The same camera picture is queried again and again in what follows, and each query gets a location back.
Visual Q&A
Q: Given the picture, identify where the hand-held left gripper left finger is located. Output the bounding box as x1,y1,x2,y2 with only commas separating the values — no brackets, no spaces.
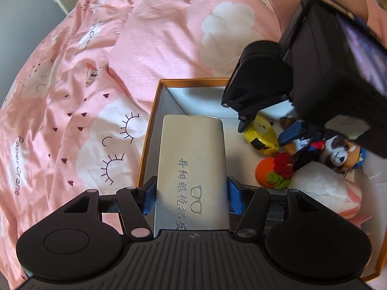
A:
57,177,158,240

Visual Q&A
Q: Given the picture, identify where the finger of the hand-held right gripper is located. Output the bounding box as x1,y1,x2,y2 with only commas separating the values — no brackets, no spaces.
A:
237,113,258,134
277,120,331,147

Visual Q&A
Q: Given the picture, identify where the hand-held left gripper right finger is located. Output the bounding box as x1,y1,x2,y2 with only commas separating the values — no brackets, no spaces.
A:
227,177,325,239

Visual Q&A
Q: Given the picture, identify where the yellow toy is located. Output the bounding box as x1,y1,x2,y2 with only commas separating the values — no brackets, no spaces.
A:
244,115,280,158

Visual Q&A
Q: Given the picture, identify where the brown dog plush toy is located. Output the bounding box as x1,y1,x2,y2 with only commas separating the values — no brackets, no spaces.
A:
280,116,368,174

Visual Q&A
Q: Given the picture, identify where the orange cardboard box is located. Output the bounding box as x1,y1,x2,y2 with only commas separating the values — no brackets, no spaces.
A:
137,78,380,283

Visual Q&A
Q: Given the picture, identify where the cream glasses case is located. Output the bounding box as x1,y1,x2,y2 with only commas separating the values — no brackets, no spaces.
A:
153,114,230,239

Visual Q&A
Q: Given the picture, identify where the pink checkered plush toy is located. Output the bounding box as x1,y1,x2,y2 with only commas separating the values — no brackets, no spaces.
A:
292,161,363,220

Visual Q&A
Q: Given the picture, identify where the orange knitted fruit toy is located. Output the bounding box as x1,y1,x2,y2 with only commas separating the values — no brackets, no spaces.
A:
256,152,296,189

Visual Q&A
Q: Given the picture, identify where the pink printed duvet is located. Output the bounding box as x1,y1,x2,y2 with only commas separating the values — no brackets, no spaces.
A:
0,0,387,290

